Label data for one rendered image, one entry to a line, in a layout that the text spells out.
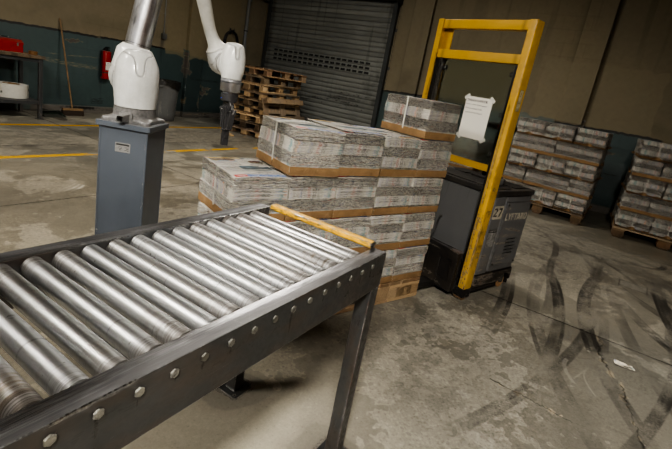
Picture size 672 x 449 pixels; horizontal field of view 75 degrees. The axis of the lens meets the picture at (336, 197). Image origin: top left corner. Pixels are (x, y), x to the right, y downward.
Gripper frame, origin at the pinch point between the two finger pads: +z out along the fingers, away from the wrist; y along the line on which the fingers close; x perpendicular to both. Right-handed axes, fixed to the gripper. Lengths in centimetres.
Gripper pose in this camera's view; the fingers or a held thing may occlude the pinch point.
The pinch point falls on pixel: (224, 137)
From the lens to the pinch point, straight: 208.3
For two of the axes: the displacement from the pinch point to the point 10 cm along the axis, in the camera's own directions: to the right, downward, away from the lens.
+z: -1.8, 9.5, 2.5
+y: -6.0, -3.1, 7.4
